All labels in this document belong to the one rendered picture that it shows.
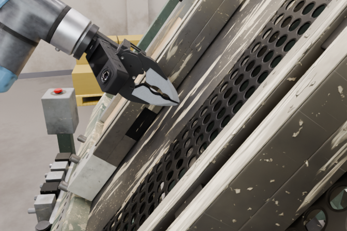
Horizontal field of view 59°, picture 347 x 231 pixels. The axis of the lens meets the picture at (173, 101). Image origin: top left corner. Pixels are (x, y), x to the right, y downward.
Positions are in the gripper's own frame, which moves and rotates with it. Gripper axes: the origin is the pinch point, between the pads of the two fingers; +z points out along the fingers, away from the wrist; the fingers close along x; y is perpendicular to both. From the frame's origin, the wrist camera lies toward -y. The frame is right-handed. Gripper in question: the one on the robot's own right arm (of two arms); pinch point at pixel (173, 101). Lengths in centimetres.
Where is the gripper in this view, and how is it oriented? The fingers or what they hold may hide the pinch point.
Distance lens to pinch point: 60.0
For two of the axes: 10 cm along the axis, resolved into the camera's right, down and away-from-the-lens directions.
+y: -0.9, -3.9, 9.2
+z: 8.1, 5.1, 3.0
